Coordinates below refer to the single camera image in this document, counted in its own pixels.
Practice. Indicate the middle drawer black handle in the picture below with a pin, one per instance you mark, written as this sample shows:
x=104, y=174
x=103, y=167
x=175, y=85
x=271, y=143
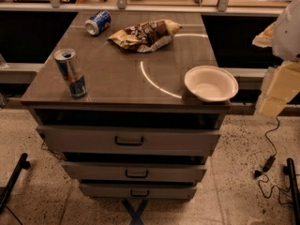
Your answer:
x=136, y=175

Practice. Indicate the white paper bowl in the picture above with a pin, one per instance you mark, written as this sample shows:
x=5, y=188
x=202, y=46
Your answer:
x=211, y=84

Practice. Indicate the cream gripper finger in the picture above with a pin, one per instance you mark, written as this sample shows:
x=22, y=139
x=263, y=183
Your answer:
x=280, y=85
x=264, y=39

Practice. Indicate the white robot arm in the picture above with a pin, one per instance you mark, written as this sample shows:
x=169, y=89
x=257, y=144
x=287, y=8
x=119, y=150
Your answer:
x=286, y=37

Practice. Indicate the brown chip bag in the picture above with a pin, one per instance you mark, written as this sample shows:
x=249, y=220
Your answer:
x=146, y=37

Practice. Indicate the drawer black handle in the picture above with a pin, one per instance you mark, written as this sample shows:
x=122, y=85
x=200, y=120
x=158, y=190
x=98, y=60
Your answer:
x=122, y=142
x=136, y=175
x=139, y=193

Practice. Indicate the black stand leg left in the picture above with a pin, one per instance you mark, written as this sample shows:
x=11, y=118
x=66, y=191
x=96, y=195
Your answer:
x=22, y=164

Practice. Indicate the grey drawer cabinet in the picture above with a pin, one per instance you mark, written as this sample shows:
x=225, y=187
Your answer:
x=130, y=95

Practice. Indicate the upright redbull can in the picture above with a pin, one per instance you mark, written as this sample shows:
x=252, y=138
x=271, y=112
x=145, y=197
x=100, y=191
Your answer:
x=71, y=71

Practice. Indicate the bottom drawer black handle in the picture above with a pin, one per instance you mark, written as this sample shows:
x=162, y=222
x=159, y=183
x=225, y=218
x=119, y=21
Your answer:
x=139, y=193

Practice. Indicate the top drawer black handle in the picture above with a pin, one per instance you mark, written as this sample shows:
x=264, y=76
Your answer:
x=122, y=142

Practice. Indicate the blue tape cross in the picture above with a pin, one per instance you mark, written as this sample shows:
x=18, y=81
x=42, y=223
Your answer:
x=135, y=214

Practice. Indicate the black stand leg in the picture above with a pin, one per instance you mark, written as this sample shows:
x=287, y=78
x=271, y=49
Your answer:
x=22, y=164
x=289, y=169

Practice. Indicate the blue soda can lying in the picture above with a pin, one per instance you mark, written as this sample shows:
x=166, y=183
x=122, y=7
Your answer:
x=98, y=22

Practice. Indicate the black stand leg right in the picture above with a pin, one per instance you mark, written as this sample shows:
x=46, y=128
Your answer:
x=289, y=169

